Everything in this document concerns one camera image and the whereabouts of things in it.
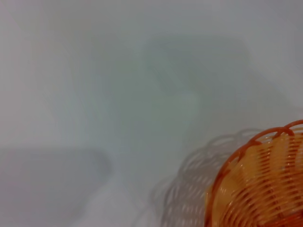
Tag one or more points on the orange woven plastic basket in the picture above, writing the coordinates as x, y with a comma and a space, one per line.
260, 177

